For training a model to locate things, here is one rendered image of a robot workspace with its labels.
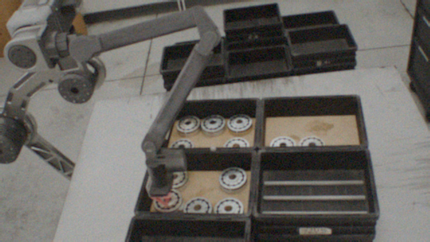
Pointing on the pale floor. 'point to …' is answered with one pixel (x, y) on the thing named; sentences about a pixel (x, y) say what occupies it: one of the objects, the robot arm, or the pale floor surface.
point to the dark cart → (420, 54)
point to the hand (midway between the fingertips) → (166, 197)
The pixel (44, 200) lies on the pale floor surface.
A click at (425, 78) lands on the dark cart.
